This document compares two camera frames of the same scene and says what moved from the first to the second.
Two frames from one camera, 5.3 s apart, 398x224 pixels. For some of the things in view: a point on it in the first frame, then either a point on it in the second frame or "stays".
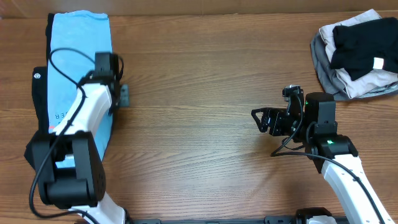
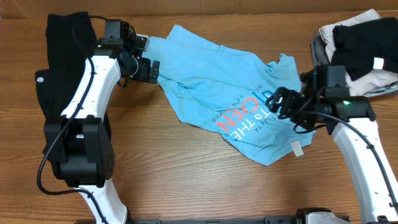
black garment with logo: x=40 y=80 -> x=70 y=40
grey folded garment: x=329 y=74 stays
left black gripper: x=125 y=99 -> x=143 y=74
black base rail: x=270 y=219 stays
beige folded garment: x=369 y=82 stays
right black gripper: x=277 y=114 -> x=291 y=97
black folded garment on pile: x=356 y=45 stays
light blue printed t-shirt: x=75 y=37 -> x=227 y=90
